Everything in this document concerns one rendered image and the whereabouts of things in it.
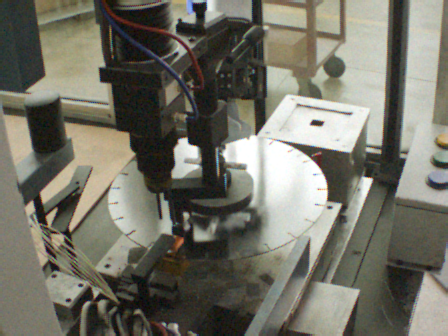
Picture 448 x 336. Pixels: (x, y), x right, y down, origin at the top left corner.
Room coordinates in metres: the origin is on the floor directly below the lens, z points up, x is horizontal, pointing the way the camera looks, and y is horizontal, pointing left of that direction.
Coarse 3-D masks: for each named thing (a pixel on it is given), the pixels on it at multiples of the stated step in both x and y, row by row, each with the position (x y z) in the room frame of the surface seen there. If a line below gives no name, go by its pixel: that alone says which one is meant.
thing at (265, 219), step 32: (256, 160) 0.92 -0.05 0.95; (288, 160) 0.91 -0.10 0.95; (128, 192) 0.85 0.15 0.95; (256, 192) 0.83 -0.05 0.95; (288, 192) 0.83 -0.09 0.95; (320, 192) 0.82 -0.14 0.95; (128, 224) 0.77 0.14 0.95; (160, 224) 0.77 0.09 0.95; (192, 224) 0.76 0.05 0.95; (224, 224) 0.76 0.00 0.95; (256, 224) 0.75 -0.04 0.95; (288, 224) 0.75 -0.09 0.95; (192, 256) 0.69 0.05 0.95; (224, 256) 0.69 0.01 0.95
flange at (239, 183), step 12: (228, 168) 0.88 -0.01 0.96; (228, 180) 0.83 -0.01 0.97; (240, 180) 0.85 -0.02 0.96; (252, 180) 0.85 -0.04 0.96; (228, 192) 0.82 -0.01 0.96; (240, 192) 0.82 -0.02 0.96; (252, 192) 0.83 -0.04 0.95; (192, 204) 0.80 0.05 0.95; (204, 204) 0.80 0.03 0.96; (216, 204) 0.79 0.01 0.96; (228, 204) 0.79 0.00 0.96; (240, 204) 0.80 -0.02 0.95
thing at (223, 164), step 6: (222, 144) 0.89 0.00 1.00; (222, 150) 0.87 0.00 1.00; (222, 156) 0.85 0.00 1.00; (186, 162) 0.85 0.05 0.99; (192, 162) 0.85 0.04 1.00; (198, 162) 0.85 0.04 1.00; (222, 162) 0.84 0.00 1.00; (228, 162) 0.84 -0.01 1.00; (234, 162) 0.84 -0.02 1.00; (222, 168) 0.84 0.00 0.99; (234, 168) 0.83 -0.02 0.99; (240, 168) 0.83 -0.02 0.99; (246, 168) 0.83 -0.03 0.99; (222, 174) 0.83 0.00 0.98
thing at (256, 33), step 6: (252, 30) 0.80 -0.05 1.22; (258, 30) 0.80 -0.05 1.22; (246, 36) 0.79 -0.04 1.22; (252, 36) 0.79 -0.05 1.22; (258, 36) 0.79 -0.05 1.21; (246, 42) 0.78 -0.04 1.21; (252, 42) 0.78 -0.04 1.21; (258, 42) 0.79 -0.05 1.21; (240, 48) 0.76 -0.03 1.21; (246, 48) 0.77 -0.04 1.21; (228, 54) 0.75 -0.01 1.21; (234, 54) 0.75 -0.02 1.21; (240, 54) 0.76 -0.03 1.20; (228, 60) 0.75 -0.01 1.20; (234, 60) 0.75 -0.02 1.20
